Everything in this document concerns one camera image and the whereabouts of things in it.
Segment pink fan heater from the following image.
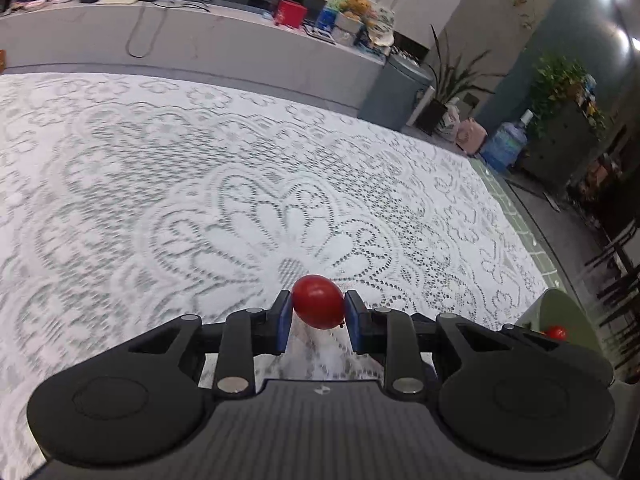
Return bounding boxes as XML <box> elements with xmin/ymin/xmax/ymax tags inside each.
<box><xmin>455</xmin><ymin>118</ymin><xmax>488</xmax><ymax>156</ymax></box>

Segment white marble media console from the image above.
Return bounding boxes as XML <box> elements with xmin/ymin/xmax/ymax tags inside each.
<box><xmin>0</xmin><ymin>0</ymin><xmax>431</xmax><ymax>121</ymax></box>

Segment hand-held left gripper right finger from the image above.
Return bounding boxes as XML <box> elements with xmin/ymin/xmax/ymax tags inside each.
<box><xmin>345</xmin><ymin>290</ymin><xmax>526</xmax><ymax>397</ymax></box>

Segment printed round fan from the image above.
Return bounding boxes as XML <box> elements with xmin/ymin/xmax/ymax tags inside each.
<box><xmin>367</xmin><ymin>7</ymin><xmax>396</xmax><ymax>43</ymax></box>

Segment long-leaf potted plant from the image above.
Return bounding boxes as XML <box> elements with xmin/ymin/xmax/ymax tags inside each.
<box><xmin>415</xmin><ymin>25</ymin><xmax>493</xmax><ymax>136</ymax></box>

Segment black cable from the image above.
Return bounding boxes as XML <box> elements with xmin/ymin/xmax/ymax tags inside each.
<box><xmin>126</xmin><ymin>0</ymin><xmax>211</xmax><ymax>58</ymax></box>

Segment brown teddy bear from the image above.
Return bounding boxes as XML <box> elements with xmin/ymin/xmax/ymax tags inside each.
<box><xmin>340</xmin><ymin>0</ymin><xmax>373</xmax><ymax>23</ymax></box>

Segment white lace tablecloth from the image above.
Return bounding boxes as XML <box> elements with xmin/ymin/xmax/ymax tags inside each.
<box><xmin>0</xmin><ymin>72</ymin><xmax>551</xmax><ymax>480</ymax></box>

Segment dark chairs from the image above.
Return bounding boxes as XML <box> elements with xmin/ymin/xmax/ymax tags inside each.
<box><xmin>585</xmin><ymin>125</ymin><xmax>640</xmax><ymax>376</ymax></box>

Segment grey trash bin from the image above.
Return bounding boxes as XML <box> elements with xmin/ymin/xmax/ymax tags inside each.
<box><xmin>359</xmin><ymin>52</ymin><xmax>435</xmax><ymax>131</ymax></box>

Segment blue water jug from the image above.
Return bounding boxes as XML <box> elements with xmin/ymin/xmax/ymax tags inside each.
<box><xmin>481</xmin><ymin>109</ymin><xmax>535</xmax><ymax>171</ymax></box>

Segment white wrapped pot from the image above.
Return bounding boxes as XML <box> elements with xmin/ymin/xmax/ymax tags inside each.
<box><xmin>332</xmin><ymin>12</ymin><xmax>363</xmax><ymax>43</ymax></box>

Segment dark grey cabinet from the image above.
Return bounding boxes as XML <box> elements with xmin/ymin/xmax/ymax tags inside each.
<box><xmin>520</xmin><ymin>100</ymin><xmax>608</xmax><ymax>188</ymax></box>

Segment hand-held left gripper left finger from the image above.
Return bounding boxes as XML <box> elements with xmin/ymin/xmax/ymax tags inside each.
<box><xmin>117</xmin><ymin>290</ymin><xmax>293</xmax><ymax>397</ymax></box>

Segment trailing green vine plant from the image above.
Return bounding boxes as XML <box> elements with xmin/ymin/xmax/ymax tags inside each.
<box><xmin>530</xmin><ymin>52</ymin><xmax>608</xmax><ymax>141</ymax></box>

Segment blue box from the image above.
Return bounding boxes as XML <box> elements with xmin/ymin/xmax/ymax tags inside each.
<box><xmin>316</xmin><ymin>6</ymin><xmax>341</xmax><ymax>31</ymax></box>

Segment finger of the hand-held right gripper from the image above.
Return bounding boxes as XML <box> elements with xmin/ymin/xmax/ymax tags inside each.
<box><xmin>501</xmin><ymin>323</ymin><xmax>615</xmax><ymax>387</ymax></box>

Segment white plastic bag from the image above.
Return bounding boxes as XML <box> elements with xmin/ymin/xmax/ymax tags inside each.
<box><xmin>435</xmin><ymin>102</ymin><xmax>461</xmax><ymax>143</ymax></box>

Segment green plastic colander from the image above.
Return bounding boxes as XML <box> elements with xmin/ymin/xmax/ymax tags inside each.
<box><xmin>515</xmin><ymin>288</ymin><xmax>601</xmax><ymax>361</ymax></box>

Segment red box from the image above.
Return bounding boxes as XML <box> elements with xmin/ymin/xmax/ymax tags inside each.
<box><xmin>274</xmin><ymin>0</ymin><xmax>307</xmax><ymax>28</ymax></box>

